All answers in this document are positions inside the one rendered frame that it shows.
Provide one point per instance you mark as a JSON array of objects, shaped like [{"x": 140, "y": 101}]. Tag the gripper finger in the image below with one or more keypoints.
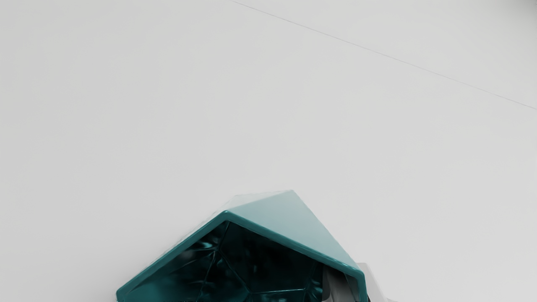
[{"x": 374, "y": 285}]

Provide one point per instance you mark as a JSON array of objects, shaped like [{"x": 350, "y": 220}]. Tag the teal faceted mug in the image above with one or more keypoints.
[{"x": 272, "y": 218}]

